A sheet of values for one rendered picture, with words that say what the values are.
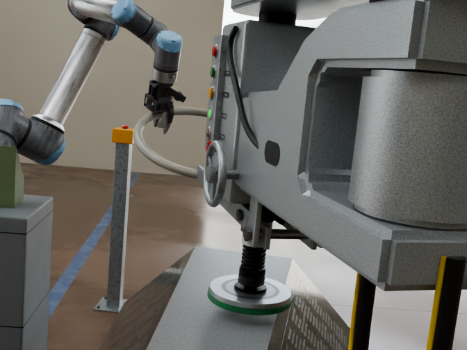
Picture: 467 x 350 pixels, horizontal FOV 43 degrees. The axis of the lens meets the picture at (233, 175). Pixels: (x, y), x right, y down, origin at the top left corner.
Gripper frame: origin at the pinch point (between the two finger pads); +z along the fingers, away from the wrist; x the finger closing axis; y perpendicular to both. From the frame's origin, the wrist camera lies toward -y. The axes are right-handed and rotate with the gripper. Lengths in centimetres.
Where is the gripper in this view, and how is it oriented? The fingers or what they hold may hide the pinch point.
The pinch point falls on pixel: (161, 127)
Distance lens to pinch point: 228.5
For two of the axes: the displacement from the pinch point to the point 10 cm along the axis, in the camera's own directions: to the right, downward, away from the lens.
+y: -7.2, 2.4, -6.5
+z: -1.9, 8.4, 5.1
